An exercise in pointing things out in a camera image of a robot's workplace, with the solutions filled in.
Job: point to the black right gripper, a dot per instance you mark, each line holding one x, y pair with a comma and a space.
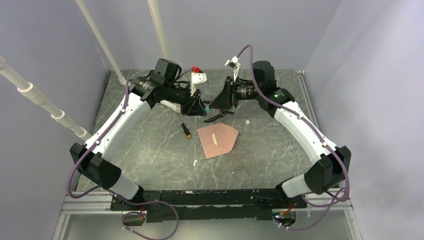
228, 97

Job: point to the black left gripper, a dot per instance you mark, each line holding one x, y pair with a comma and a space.
197, 109

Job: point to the cream lined letter paper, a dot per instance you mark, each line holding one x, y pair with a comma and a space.
214, 139

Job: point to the pink paper envelope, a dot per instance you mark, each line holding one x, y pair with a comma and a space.
217, 139

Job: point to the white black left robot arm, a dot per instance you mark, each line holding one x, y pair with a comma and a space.
166, 84

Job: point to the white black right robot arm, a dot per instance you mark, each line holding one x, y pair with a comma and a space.
330, 163

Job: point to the black yellow screwdriver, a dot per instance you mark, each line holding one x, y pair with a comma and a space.
186, 131

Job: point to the black handled pliers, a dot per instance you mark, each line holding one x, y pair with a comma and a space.
218, 116

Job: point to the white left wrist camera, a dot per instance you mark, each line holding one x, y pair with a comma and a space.
198, 79

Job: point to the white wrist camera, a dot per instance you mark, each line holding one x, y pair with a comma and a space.
198, 79
235, 65

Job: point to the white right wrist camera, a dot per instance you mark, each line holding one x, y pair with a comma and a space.
235, 65

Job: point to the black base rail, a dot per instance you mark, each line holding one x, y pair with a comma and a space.
212, 204

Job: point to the aluminium extrusion frame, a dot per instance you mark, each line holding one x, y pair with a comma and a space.
90, 218

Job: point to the white pvc pipe frame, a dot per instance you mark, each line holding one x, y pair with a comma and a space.
31, 92

